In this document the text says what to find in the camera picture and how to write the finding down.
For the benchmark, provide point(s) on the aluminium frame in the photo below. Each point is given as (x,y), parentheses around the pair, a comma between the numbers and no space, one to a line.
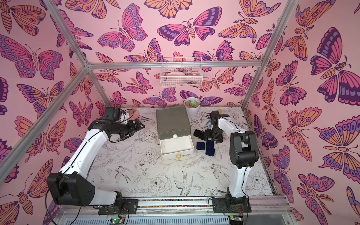
(129,39)

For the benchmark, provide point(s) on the green drawer cabinet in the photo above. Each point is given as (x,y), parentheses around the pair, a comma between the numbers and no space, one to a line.
(174,132)

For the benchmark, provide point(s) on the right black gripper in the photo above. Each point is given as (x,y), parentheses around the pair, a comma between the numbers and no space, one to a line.
(205,134)

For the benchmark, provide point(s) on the white wire basket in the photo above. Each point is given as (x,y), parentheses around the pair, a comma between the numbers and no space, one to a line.
(182,72)

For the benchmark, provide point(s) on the blue brooch box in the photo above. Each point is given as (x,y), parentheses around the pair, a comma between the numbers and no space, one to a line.
(210,144)
(210,152)
(200,146)

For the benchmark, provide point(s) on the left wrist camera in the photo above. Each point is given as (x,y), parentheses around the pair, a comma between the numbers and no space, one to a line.
(123,117)

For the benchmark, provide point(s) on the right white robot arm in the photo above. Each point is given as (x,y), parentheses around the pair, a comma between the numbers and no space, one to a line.
(243,153)

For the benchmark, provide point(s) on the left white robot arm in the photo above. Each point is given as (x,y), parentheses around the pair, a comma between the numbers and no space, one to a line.
(70,186)

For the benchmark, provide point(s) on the black brooch box far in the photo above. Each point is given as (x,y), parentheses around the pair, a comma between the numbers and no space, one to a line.
(198,133)

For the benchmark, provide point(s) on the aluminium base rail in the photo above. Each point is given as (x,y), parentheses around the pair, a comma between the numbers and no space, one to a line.
(204,210)

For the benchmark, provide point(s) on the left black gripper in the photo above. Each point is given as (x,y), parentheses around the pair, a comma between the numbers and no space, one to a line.
(133,129)

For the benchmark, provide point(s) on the potted cactus white pot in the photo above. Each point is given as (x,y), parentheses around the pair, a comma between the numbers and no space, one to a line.
(192,106)

